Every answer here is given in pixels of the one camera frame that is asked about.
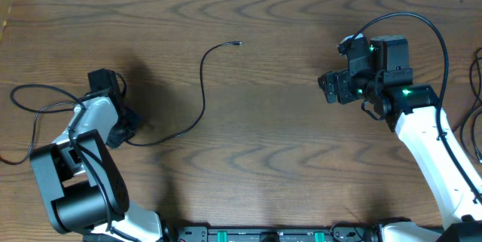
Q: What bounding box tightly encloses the black USB cable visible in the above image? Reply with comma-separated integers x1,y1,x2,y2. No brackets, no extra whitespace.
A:
0,41,243,166

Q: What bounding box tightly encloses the black cable blue connector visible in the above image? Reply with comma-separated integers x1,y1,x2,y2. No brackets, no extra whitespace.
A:
456,47,481,165

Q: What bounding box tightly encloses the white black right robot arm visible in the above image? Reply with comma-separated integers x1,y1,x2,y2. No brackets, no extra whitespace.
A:
318,35,481,241

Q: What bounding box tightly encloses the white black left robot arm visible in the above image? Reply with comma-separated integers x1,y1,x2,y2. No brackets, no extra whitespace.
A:
30,69,163,241

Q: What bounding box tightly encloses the black right camera cable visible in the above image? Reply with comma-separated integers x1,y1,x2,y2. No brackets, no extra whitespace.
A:
338,11,482,205

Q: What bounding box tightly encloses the black camera cable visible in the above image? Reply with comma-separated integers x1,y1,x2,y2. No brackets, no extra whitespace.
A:
338,11,482,205
9,83,129,242

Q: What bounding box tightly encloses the black left camera cable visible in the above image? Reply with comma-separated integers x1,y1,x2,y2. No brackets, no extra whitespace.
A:
9,83,129,242

